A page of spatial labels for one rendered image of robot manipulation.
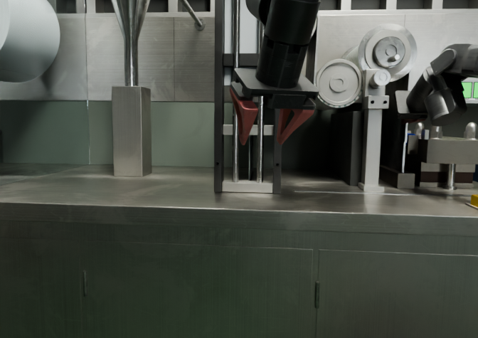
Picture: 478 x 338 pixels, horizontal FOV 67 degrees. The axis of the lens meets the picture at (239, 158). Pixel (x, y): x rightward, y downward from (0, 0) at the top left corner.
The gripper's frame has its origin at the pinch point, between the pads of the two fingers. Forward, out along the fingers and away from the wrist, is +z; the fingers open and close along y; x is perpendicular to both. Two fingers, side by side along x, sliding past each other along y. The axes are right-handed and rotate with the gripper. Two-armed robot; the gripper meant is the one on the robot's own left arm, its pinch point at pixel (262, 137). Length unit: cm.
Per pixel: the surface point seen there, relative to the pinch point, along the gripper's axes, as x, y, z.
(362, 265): 5.3, -26.1, 27.1
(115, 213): -14.8, 20.5, 27.1
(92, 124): -85, 28, 48
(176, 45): -88, -2, 16
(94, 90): -91, 27, 36
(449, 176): -12, -62, 20
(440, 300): 14, -40, 30
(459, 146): -14, -61, 12
